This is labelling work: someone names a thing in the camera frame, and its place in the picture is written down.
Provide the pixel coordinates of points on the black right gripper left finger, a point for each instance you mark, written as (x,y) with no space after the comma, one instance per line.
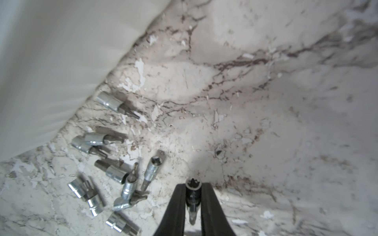
(173,221)

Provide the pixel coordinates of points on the silver bit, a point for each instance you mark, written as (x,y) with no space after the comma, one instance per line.
(193,198)

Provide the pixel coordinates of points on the white plastic storage box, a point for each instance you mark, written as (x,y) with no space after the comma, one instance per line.
(53,56)

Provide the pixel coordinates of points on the silver bit socket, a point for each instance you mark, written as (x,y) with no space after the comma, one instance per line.
(79,143)
(130,183)
(112,103)
(121,204)
(83,190)
(121,225)
(115,173)
(151,171)
(99,139)

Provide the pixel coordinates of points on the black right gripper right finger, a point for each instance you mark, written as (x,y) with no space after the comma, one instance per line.
(213,219)

